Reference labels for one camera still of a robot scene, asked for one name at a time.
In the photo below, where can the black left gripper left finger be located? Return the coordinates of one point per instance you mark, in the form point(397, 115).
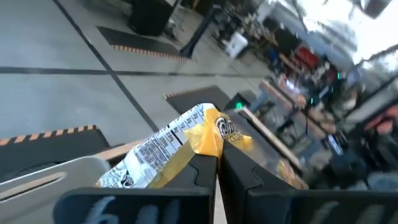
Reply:
point(174, 205)

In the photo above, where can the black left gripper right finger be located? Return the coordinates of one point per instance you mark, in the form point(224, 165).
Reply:
point(280, 208)

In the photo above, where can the yellow chicken ramen pack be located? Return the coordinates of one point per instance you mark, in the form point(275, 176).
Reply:
point(199, 137)

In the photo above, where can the hazard-striped black floor mat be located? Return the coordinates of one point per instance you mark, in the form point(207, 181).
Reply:
point(199, 98)
point(46, 152)
point(136, 39)

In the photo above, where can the black device green light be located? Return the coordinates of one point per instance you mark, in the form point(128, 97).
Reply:
point(241, 101)

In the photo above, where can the red box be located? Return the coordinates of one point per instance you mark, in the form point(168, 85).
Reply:
point(306, 56)

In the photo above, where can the white floor box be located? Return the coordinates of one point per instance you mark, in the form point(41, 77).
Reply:
point(236, 45)

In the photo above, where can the black floor box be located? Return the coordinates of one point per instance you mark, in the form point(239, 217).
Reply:
point(149, 15)

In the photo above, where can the black stand post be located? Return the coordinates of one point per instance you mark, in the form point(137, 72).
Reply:
point(199, 34)

